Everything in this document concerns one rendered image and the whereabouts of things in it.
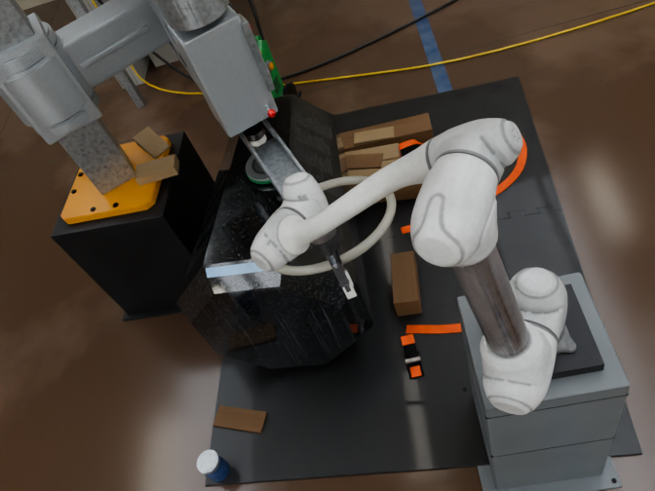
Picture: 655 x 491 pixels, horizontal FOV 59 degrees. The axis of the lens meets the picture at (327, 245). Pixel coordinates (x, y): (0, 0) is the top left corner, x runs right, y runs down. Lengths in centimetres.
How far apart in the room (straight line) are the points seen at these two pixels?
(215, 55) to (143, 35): 68
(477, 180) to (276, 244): 57
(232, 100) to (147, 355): 162
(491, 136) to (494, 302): 36
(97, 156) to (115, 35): 55
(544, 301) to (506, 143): 56
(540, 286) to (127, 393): 228
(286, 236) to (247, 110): 91
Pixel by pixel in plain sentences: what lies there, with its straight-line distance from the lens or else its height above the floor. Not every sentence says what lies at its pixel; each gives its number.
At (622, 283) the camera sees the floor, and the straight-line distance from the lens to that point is 297.
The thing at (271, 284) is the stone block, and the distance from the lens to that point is 223.
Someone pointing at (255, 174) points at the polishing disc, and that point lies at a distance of 250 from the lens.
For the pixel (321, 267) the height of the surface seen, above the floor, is 111.
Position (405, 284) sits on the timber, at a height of 14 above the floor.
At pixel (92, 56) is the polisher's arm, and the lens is 270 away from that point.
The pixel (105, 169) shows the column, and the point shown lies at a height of 90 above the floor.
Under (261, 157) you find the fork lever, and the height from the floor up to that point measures 102.
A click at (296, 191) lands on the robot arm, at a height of 141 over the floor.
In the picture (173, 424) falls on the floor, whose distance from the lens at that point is 303.
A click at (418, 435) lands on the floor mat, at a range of 260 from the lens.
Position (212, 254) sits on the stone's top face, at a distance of 233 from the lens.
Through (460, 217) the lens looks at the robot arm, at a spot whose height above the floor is 165.
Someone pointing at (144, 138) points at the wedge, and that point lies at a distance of 311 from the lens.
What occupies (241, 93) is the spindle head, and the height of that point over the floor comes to 127.
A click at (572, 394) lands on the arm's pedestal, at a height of 80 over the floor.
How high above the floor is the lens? 244
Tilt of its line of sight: 49 degrees down
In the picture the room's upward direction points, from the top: 23 degrees counter-clockwise
